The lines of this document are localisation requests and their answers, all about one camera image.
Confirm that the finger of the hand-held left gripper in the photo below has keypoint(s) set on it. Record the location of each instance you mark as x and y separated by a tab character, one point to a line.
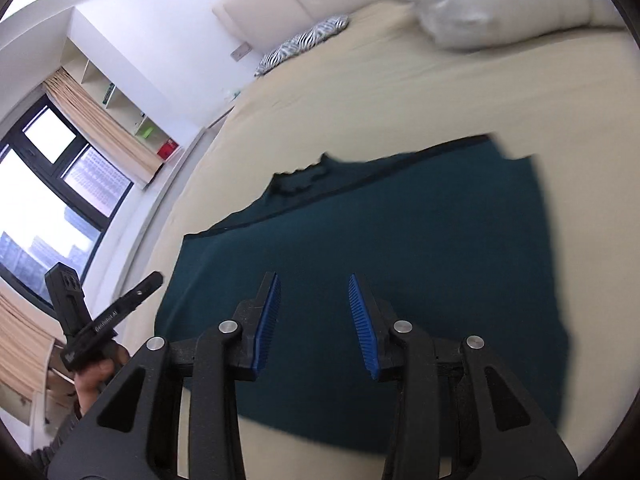
137	292

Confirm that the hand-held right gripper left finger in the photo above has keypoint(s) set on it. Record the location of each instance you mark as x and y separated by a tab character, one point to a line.
265	330

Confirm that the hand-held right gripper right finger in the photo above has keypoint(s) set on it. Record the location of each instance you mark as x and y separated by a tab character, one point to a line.
362	327

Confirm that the dark green knit sweater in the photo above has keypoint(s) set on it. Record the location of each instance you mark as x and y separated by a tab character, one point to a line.
400	235

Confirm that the person's left forearm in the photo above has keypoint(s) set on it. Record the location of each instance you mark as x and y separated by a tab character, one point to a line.
50	452

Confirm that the person's left hand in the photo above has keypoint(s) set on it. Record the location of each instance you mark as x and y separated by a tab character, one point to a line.
95	382

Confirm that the beige curtain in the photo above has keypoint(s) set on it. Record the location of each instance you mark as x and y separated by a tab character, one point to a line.
107	130
22	345

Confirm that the white window sill bench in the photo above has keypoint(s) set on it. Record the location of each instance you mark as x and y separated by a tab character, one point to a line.
150	200

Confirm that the black framed window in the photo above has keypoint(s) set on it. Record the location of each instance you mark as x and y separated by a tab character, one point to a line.
45	200

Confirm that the red box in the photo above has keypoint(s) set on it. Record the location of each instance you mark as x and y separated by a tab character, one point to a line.
167	149

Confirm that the green container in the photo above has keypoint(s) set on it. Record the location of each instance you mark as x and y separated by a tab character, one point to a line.
147	132

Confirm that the white nightstand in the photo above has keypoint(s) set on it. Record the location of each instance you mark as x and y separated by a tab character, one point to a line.
217	120

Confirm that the white built-in shelf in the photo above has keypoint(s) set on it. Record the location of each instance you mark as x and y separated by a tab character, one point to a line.
120	90

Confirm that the bed with beige sheet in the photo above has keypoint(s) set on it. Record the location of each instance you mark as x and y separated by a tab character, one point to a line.
400	90

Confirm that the zebra striped pillow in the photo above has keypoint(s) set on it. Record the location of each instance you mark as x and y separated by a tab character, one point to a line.
300	42

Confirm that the white folded duvet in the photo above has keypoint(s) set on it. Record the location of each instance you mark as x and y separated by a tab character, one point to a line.
475	0

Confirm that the grey wall socket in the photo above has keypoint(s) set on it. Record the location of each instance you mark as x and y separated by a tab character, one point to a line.
241	51

